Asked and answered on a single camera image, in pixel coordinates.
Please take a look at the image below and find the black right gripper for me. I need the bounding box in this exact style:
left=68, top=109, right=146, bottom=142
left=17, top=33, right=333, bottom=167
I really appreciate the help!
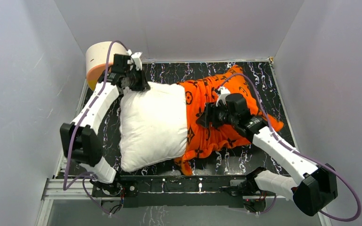
left=196, top=101, right=238, bottom=129

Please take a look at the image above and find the orange patterned pillowcase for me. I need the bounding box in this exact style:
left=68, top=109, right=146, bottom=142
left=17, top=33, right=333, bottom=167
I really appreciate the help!
left=174, top=65, right=284, bottom=176

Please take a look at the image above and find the white pillow insert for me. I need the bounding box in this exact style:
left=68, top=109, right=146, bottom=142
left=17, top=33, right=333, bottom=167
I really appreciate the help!
left=119, top=82, right=187, bottom=172

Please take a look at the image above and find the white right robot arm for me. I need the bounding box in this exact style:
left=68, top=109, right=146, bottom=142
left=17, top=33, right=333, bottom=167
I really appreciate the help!
left=196, top=93, right=338, bottom=216

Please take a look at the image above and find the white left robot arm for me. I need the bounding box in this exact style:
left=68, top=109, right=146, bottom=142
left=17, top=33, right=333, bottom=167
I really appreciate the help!
left=59, top=52, right=150, bottom=196

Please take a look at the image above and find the cream drum with orange face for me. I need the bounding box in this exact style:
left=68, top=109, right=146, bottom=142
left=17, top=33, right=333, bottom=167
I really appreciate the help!
left=85, top=41, right=128, bottom=90

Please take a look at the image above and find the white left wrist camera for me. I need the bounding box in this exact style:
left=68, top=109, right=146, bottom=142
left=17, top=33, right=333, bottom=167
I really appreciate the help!
left=127, top=49, right=142, bottom=71

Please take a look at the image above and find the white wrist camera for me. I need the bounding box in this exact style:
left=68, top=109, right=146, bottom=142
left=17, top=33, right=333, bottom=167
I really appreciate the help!
left=215, top=86, right=230, bottom=107
left=127, top=49, right=142, bottom=71

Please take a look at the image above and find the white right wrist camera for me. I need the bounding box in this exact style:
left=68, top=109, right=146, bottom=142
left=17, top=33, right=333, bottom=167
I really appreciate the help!
left=215, top=86, right=230, bottom=107

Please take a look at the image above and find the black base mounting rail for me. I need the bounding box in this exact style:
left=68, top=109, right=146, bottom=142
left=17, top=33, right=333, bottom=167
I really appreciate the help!
left=92, top=175, right=268, bottom=212

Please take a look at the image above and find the aluminium frame rail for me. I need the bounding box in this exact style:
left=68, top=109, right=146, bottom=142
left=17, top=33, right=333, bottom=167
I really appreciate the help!
left=35, top=178, right=332, bottom=226

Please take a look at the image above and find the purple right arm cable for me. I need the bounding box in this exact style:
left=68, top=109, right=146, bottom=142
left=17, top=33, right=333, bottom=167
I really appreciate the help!
left=218, top=73, right=362, bottom=222

